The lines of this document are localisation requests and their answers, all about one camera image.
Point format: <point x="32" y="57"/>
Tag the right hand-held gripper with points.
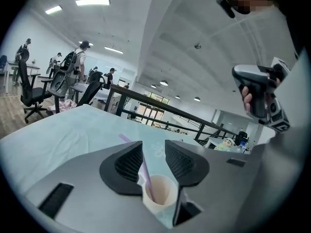
<point x="261" y="101"/>

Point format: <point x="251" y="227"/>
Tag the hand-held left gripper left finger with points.
<point x="116" y="169"/>

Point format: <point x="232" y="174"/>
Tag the cartoon doll figure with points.
<point x="224" y="144"/>

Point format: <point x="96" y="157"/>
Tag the black head camera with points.
<point x="227" y="6"/>

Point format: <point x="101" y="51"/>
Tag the ceiling dome sensor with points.
<point x="197" y="46"/>

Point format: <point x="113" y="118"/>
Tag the pink cloth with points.
<point x="64" y="105"/>

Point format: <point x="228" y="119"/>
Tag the person's right hand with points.
<point x="247" y="98"/>

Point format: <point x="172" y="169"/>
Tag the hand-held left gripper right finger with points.
<point x="184" y="164"/>

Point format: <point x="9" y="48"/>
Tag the ceiling tube light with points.
<point x="113" y="50"/>
<point x="53" y="9"/>
<point x="92" y="2"/>
<point x="91" y="43"/>

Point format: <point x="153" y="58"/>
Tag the pale purple straw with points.
<point x="148" y="178"/>

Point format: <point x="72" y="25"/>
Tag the white desk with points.
<point x="22" y="65"/>

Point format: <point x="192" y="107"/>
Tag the black metal railing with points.
<point x="109" y="98"/>

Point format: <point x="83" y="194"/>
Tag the white mug with spoon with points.
<point x="162" y="190"/>

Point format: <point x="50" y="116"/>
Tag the black office chair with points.
<point x="24" y="76"/>
<point x="91" y="92"/>

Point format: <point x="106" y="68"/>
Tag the person's black shirt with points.
<point x="296" y="21"/>

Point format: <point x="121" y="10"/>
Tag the large glass window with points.
<point x="155" y="110"/>

